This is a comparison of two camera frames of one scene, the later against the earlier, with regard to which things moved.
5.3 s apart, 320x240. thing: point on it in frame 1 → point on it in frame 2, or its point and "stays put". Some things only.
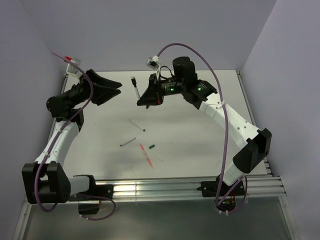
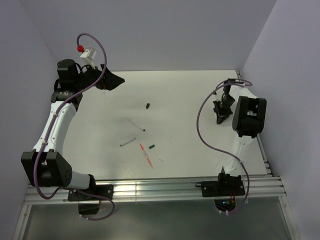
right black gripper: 153,96 → 226,114
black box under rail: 88,208 stays put
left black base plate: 104,190 stays put
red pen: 148,159 stays put
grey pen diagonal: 125,143 stays put
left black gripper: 102,95 → 109,80
